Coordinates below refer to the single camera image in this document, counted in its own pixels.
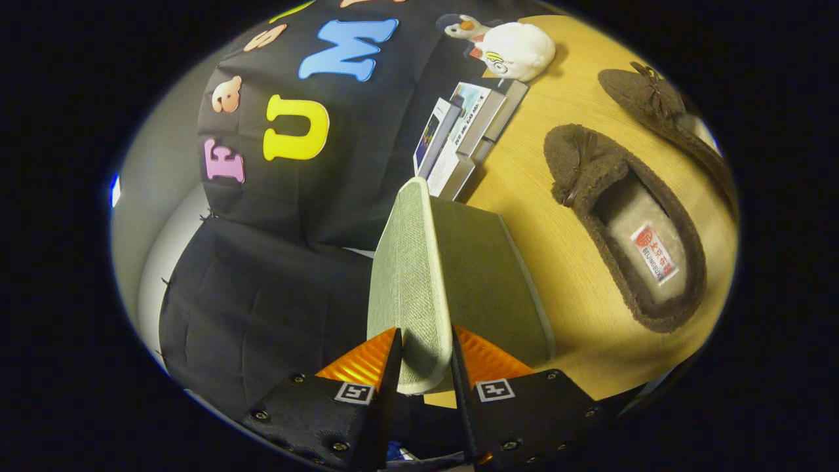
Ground brown fuzzy shoe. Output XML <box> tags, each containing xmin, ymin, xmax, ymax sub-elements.
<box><xmin>598</xmin><ymin>61</ymin><xmax>740</xmax><ymax>217</ymax></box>
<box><xmin>543</xmin><ymin>123</ymin><xmax>707</xmax><ymax>334</ymax></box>

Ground green fabric storage box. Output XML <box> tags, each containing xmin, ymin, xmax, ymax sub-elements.
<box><xmin>366</xmin><ymin>176</ymin><xmax>556</xmax><ymax>395</ymax></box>

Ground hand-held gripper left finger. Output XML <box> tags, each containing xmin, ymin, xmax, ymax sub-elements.
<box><xmin>239</xmin><ymin>326</ymin><xmax>404</xmax><ymax>471</ymax></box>

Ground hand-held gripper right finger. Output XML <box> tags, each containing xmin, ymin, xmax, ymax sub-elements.
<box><xmin>450</xmin><ymin>324</ymin><xmax>607</xmax><ymax>467</ymax></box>

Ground light blue cover book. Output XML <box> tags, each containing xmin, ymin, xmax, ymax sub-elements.
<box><xmin>444</xmin><ymin>82</ymin><xmax>507</xmax><ymax>158</ymax></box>

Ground plain white book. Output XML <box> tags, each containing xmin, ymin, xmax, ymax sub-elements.
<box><xmin>426</xmin><ymin>152</ymin><xmax>477</xmax><ymax>202</ymax></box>

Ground black cover book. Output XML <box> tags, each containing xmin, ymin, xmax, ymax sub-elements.
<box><xmin>484</xmin><ymin>79</ymin><xmax>529</xmax><ymax>143</ymax></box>

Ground white round plush toy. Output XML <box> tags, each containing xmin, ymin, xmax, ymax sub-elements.
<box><xmin>480</xmin><ymin>22</ymin><xmax>556</xmax><ymax>83</ymax></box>

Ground grey penguin plush toy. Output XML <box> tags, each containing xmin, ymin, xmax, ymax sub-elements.
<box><xmin>436</xmin><ymin>13</ymin><xmax>505</xmax><ymax>61</ymax></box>

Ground dark blue cover book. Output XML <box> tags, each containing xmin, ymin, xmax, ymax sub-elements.
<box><xmin>413</xmin><ymin>97</ymin><xmax>463</xmax><ymax>180</ymax></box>

